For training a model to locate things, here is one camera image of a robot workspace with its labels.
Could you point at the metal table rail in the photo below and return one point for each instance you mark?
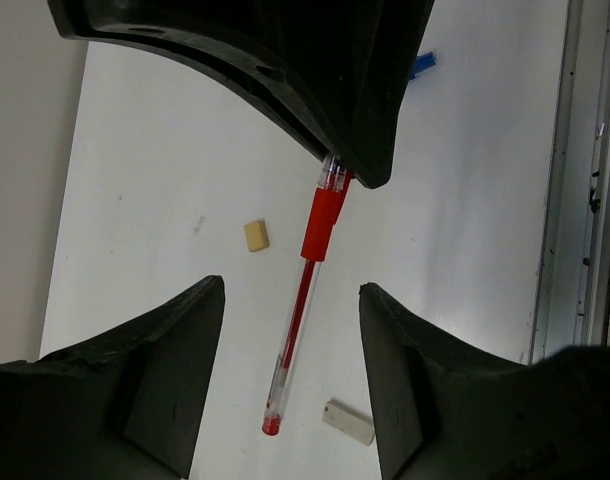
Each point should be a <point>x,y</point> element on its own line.
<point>572,302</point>

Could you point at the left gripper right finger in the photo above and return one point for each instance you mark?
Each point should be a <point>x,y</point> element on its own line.
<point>444,409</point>

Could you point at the red gel pen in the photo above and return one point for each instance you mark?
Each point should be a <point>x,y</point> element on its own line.
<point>328,200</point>

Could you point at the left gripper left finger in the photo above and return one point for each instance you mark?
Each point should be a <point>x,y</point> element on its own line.
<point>125,404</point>

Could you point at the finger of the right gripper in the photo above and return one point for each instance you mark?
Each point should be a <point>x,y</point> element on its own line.
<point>331,74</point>

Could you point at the beige rectangular eraser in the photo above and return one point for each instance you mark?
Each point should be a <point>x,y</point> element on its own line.
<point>349,421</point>

